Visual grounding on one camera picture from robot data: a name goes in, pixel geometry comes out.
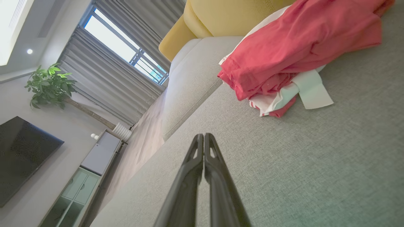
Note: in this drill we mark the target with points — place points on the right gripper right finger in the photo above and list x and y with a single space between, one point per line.
224 195

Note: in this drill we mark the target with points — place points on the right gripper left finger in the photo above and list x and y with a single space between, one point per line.
183 195

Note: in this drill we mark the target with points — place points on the red and white basketball jersey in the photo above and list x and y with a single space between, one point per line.
300 44

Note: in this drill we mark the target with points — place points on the large grey sofa seat cushion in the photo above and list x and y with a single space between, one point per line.
300 164

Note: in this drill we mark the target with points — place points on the white ribbed plant pot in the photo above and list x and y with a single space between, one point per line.
122 131

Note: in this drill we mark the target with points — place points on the low television cabinet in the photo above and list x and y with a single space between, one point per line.
91 167

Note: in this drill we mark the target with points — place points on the small white figurine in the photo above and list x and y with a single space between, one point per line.
94 136

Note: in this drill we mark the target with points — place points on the grey curtain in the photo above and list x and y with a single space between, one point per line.
148 22
107 85

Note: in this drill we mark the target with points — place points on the yellow sofa back cushion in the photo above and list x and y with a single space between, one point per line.
180 41
233 15

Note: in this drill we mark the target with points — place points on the glass balcony door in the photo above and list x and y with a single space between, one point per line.
116 41

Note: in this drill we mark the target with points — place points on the green indoor tree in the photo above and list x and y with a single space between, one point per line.
50 85

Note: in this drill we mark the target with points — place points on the black wall television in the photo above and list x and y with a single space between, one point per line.
22 157

